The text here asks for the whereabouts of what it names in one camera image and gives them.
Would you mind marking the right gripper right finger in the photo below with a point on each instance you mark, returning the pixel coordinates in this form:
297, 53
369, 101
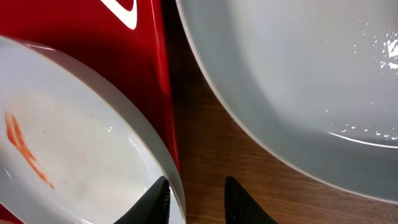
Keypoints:
240, 207

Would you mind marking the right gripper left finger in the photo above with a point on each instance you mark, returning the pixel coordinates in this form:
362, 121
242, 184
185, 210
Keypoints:
152, 208

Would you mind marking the light blue plate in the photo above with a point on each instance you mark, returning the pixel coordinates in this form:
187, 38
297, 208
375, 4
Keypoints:
74, 149
312, 82

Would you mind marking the light blue plate top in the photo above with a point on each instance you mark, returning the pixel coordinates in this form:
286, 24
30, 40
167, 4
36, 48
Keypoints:
312, 82

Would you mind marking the red plastic tray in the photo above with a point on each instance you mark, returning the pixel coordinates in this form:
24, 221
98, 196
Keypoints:
124, 41

